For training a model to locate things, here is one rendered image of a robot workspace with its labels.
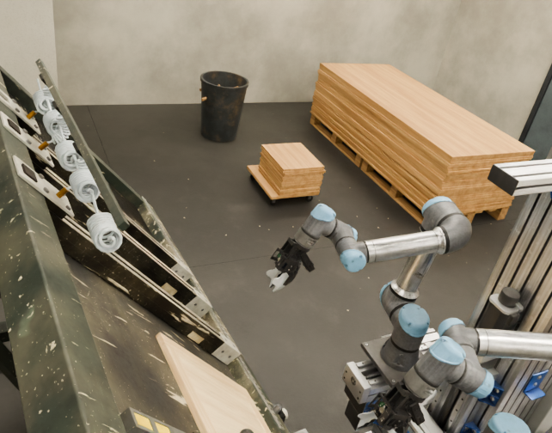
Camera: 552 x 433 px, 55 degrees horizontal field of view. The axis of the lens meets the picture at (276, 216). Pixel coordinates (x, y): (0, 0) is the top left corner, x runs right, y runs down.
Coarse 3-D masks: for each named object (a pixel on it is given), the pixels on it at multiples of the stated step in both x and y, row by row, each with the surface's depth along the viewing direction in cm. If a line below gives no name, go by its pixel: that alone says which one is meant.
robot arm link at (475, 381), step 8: (472, 352) 137; (464, 360) 132; (472, 360) 135; (472, 368) 131; (480, 368) 133; (464, 376) 130; (472, 376) 130; (480, 376) 132; (488, 376) 133; (456, 384) 131; (464, 384) 131; (472, 384) 131; (480, 384) 131; (488, 384) 132; (464, 392) 135; (472, 392) 132; (480, 392) 132; (488, 392) 133
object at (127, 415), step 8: (128, 408) 106; (120, 416) 106; (128, 416) 105; (144, 416) 109; (128, 424) 104; (136, 424) 103; (152, 424) 109; (168, 424) 116; (128, 432) 103; (136, 432) 104; (144, 432) 105; (152, 432) 107; (176, 432) 117; (184, 432) 120
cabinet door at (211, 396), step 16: (160, 336) 165; (176, 352) 165; (176, 368) 155; (192, 368) 168; (208, 368) 183; (192, 384) 156; (208, 384) 171; (224, 384) 187; (192, 400) 147; (208, 400) 159; (224, 400) 173; (240, 400) 189; (208, 416) 149; (224, 416) 162; (240, 416) 175; (256, 416) 192; (208, 432) 139; (224, 432) 151; (256, 432) 178
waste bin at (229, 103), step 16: (208, 80) 591; (224, 80) 600; (240, 80) 594; (208, 96) 566; (224, 96) 561; (240, 96) 570; (208, 112) 576; (224, 112) 572; (240, 112) 587; (208, 128) 587; (224, 128) 585
